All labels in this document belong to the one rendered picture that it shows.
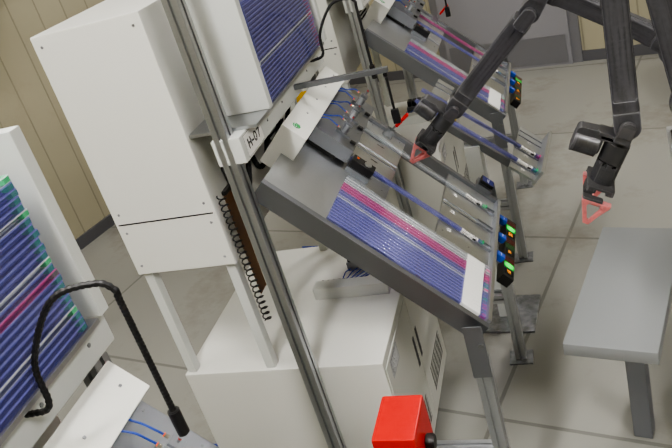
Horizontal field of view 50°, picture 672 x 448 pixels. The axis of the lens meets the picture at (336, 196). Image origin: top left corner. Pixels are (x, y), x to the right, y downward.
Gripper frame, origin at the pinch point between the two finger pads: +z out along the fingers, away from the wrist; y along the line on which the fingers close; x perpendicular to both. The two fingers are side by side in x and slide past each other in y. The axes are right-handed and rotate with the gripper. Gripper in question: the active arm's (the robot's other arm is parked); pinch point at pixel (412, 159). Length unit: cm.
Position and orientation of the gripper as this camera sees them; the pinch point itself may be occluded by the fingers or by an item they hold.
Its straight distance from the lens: 241.4
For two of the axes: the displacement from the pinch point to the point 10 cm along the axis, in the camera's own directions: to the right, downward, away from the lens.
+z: -5.1, 6.8, 5.3
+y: -2.3, 4.9, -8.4
